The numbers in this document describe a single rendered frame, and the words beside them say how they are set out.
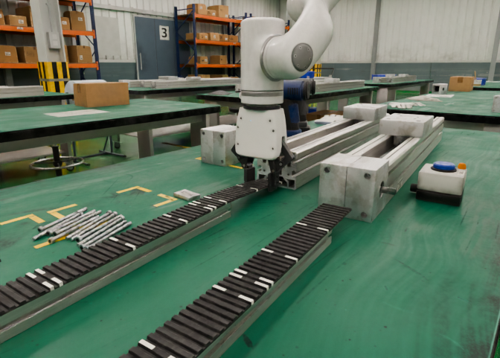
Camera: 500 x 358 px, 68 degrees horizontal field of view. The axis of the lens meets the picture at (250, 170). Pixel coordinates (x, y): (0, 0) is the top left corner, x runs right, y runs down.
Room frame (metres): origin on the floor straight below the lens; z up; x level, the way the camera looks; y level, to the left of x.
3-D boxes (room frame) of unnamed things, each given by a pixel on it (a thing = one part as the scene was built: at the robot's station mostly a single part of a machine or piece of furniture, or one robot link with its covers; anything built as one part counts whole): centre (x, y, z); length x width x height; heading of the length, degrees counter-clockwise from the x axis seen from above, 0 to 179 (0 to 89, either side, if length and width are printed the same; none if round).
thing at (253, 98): (0.75, -0.02, 0.98); 0.09 x 0.08 x 0.03; 57
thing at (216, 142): (1.03, 0.06, 0.83); 0.11 x 0.10 x 0.10; 54
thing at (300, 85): (1.19, -0.09, 0.89); 0.20 x 0.08 x 0.22; 70
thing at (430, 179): (0.73, -0.38, 0.81); 0.10 x 0.08 x 0.06; 57
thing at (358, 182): (0.65, -0.20, 0.83); 0.12 x 0.09 x 0.10; 57
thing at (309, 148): (1.14, -0.28, 0.82); 0.80 x 0.10 x 0.09; 147
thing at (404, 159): (1.03, -0.44, 0.82); 0.80 x 0.10 x 0.09; 147
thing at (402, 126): (1.03, -0.44, 0.87); 0.16 x 0.11 x 0.07; 147
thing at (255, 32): (0.75, -0.03, 1.06); 0.09 x 0.08 x 0.13; 35
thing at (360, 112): (1.35, -0.42, 0.87); 0.16 x 0.11 x 0.07; 147
